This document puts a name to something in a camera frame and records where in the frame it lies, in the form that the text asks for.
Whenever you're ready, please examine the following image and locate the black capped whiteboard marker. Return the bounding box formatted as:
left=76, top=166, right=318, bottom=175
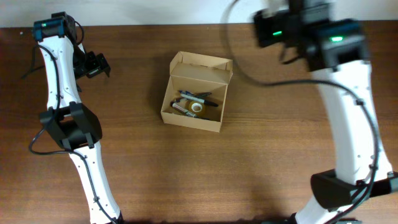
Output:
left=170, top=101, right=199, bottom=118

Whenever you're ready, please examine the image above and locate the brown cardboard box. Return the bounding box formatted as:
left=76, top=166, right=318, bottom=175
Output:
left=161, top=51, right=233, bottom=133

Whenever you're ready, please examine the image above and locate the black permanent marker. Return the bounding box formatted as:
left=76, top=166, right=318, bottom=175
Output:
left=180, top=93, right=218, bottom=107

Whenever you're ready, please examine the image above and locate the black ballpoint pen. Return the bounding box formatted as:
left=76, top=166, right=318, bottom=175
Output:
left=174, top=92, right=211, bottom=103

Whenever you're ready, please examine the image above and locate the yellow adhesive tape roll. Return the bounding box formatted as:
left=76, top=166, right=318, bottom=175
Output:
left=187, top=101, right=206, bottom=117

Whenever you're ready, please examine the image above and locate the blue ballpoint pen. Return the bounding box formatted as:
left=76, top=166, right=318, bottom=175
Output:
left=178, top=90, right=195, bottom=96

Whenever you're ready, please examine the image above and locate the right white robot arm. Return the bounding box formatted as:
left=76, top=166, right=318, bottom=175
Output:
left=254, top=1, right=397, bottom=223

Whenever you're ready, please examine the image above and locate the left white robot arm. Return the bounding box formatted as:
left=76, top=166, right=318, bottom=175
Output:
left=32, top=12, right=124, bottom=224

